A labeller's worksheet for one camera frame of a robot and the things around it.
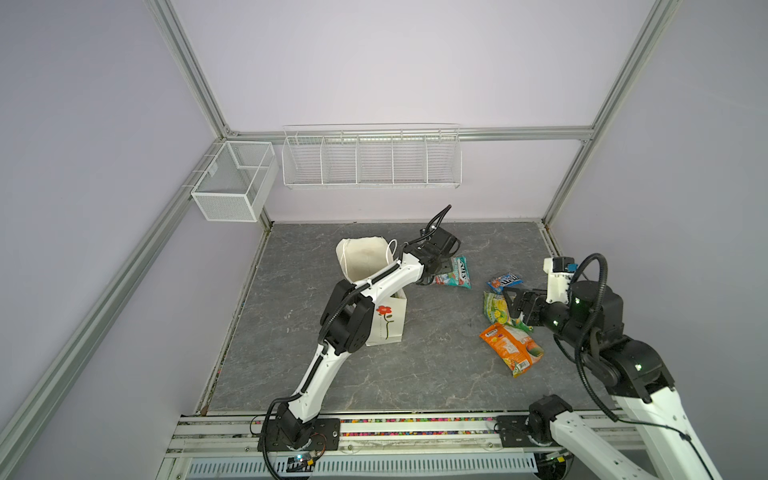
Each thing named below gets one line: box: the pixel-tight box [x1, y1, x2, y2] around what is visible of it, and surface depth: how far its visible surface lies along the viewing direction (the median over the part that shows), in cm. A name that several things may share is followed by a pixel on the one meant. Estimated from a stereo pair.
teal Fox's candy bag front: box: [430, 255, 472, 289], surface depth 103 cm
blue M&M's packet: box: [486, 273, 524, 294], surface depth 102 cm
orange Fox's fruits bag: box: [479, 323, 544, 378], surface depth 86 cm
